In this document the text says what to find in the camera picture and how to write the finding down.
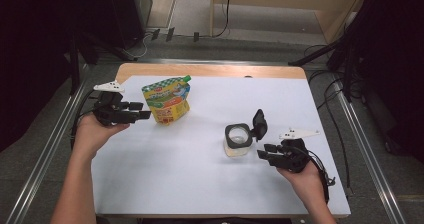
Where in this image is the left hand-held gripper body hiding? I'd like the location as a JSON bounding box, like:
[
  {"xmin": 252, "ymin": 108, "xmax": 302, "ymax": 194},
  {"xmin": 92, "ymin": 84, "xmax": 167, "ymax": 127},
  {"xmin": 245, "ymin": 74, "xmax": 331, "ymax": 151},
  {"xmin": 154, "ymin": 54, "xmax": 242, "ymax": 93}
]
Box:
[{"xmin": 92, "ymin": 79, "xmax": 138, "ymax": 127}]

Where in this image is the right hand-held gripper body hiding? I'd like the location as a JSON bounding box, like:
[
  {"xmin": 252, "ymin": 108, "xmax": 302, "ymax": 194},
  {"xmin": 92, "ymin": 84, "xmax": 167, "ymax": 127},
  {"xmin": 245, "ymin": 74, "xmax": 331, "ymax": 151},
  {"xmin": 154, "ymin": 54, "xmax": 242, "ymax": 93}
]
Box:
[{"xmin": 266, "ymin": 127, "xmax": 320, "ymax": 174}]

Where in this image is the yellow green spout pouch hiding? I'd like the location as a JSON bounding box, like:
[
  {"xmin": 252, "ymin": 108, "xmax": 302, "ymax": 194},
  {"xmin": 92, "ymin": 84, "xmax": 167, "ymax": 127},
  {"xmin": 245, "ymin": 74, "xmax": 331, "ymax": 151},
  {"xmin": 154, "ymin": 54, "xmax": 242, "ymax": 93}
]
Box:
[{"xmin": 141, "ymin": 74, "xmax": 193, "ymax": 126}]

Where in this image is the clear jar with black lid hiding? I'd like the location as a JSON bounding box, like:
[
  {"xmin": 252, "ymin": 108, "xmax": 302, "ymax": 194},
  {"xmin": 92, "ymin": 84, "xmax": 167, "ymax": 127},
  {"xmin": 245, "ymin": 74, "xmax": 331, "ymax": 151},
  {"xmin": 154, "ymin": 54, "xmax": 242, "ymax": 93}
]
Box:
[{"xmin": 222, "ymin": 108, "xmax": 269, "ymax": 159}]

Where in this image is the person's left hand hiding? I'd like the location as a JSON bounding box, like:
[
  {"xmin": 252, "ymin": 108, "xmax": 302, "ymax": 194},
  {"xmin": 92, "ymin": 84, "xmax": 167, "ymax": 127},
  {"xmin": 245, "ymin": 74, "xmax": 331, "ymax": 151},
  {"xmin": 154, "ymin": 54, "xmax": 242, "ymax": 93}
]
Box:
[{"xmin": 71, "ymin": 113, "xmax": 131, "ymax": 161}]

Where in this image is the person's right hand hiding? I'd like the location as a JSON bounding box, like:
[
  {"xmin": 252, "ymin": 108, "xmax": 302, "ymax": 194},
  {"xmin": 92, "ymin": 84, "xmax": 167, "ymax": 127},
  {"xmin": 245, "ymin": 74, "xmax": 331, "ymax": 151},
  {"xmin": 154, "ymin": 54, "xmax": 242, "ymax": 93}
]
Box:
[{"xmin": 275, "ymin": 162, "xmax": 327, "ymax": 203}]

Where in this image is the black metal stand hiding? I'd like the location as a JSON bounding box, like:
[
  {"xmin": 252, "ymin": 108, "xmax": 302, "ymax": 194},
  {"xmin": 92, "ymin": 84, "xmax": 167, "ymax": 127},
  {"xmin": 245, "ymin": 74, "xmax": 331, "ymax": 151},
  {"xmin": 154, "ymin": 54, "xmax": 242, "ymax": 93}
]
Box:
[
  {"xmin": 67, "ymin": 29, "xmax": 135, "ymax": 96},
  {"xmin": 288, "ymin": 33, "xmax": 365, "ymax": 102}
]

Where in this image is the white paper sheet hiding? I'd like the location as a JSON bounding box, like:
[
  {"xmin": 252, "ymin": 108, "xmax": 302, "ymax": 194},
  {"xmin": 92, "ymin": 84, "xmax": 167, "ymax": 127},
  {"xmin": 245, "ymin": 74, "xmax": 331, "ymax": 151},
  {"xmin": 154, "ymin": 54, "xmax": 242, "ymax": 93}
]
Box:
[{"xmin": 90, "ymin": 75, "xmax": 352, "ymax": 218}]

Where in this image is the dark equipment cabinet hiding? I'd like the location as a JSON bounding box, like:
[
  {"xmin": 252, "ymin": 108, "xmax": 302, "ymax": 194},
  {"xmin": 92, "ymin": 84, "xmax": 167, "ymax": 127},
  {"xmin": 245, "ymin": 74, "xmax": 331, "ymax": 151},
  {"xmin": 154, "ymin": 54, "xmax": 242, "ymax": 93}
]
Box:
[{"xmin": 107, "ymin": 0, "xmax": 153, "ymax": 51}]

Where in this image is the black curtain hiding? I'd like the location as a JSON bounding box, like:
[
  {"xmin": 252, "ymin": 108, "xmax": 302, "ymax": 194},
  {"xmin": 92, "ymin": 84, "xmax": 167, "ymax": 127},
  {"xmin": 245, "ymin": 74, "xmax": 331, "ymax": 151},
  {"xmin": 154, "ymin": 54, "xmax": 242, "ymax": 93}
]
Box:
[
  {"xmin": 346, "ymin": 0, "xmax": 424, "ymax": 164},
  {"xmin": 0, "ymin": 0, "xmax": 113, "ymax": 152}
]

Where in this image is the left hand-held gripper cable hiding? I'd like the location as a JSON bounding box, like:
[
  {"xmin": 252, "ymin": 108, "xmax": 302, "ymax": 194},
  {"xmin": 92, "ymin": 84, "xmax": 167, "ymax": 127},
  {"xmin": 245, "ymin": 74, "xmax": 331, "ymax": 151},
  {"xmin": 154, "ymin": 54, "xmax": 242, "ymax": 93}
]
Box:
[{"xmin": 69, "ymin": 89, "xmax": 101, "ymax": 150}]

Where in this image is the black floor cable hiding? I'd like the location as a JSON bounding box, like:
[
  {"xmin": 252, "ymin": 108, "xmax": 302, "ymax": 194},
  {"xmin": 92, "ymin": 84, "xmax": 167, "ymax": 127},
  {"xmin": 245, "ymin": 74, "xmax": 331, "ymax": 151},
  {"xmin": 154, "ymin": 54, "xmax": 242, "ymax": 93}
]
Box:
[{"xmin": 306, "ymin": 68, "xmax": 352, "ymax": 189}]

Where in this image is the white floor cable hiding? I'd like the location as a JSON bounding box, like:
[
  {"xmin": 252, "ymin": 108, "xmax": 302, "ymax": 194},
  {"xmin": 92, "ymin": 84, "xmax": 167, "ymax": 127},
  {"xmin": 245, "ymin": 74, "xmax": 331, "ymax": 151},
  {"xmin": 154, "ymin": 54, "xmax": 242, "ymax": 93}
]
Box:
[{"xmin": 132, "ymin": 33, "xmax": 150, "ymax": 59}]

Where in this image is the short metal floor rail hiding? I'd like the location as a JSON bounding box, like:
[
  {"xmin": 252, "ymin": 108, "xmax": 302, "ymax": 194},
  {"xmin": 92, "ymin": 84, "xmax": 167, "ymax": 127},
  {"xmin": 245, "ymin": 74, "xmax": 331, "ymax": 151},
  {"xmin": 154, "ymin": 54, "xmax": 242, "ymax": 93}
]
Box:
[{"xmin": 99, "ymin": 57, "xmax": 292, "ymax": 67}]

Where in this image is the black hanging cable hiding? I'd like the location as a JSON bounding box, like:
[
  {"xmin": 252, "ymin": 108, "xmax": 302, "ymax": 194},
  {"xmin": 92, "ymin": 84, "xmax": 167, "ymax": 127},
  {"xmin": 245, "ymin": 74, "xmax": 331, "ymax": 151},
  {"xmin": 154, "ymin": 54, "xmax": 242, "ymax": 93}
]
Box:
[{"xmin": 212, "ymin": 0, "xmax": 234, "ymax": 39}]

